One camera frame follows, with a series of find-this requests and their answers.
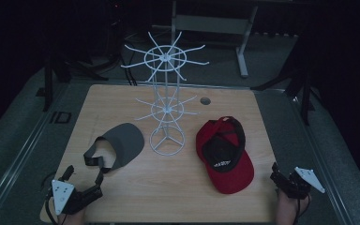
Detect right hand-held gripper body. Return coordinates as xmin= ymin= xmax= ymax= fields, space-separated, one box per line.
xmin=276 ymin=166 xmax=326 ymax=201

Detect grey sun visor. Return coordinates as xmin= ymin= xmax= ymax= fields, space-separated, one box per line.
xmin=82 ymin=122 xmax=145 ymax=174

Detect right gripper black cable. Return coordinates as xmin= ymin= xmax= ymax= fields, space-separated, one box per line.
xmin=294 ymin=195 xmax=311 ymax=225

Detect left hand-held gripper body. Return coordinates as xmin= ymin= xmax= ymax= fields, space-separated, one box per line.
xmin=51 ymin=179 xmax=104 ymax=217

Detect person's right hand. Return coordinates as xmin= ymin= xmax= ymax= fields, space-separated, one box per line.
xmin=276 ymin=189 xmax=312 ymax=225

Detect white wire hat rack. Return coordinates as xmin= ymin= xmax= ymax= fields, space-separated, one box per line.
xmin=120 ymin=31 xmax=210 ymax=157

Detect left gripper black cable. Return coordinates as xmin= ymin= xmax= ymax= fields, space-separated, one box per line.
xmin=40 ymin=171 xmax=61 ymax=225

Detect grey metal desk frame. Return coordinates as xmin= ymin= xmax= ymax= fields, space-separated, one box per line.
xmin=152 ymin=0 xmax=260 ymax=79

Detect black floor cables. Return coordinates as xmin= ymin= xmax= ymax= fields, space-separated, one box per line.
xmin=118 ymin=34 xmax=139 ymax=87

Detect person's left hand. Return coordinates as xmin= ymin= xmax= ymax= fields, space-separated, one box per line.
xmin=57 ymin=206 xmax=87 ymax=225

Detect red baseball cap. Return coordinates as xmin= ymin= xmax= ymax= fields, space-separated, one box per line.
xmin=195 ymin=115 xmax=255 ymax=195

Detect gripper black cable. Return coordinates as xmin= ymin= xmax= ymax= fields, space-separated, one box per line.
xmin=40 ymin=171 xmax=61 ymax=225
xmin=294 ymin=195 xmax=311 ymax=225

